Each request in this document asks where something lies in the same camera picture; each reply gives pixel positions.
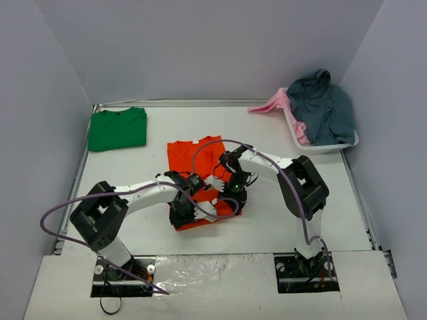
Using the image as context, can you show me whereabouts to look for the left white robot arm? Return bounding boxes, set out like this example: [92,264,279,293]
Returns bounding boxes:
[70,171,204,279]

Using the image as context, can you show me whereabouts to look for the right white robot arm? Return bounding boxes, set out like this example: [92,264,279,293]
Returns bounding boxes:
[218,146,330,275]

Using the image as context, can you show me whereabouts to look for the white plastic basket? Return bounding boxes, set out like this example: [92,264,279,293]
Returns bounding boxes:
[284,111,359,155]

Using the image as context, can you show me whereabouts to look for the green folded t-shirt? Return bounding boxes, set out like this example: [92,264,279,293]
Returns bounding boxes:
[87,107,147,153]

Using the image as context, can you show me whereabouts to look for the black cable loop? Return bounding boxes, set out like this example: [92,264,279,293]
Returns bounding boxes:
[99,295,123,315]

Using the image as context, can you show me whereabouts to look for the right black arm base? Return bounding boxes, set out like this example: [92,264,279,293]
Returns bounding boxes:
[274,252,340,294]

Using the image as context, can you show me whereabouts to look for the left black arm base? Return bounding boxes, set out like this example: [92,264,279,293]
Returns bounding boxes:
[90,256,155,298]

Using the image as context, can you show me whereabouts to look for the orange t-shirt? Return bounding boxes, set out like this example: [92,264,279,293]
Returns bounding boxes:
[167,136,236,216]

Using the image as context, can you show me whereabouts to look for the pink t-shirt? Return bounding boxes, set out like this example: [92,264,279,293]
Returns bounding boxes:
[248,87,310,145]

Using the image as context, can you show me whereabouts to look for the blue-grey t-shirt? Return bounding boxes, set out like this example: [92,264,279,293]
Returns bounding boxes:
[287,69,356,146]

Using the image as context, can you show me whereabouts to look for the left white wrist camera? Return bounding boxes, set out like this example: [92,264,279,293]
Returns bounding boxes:
[194,201,218,223]

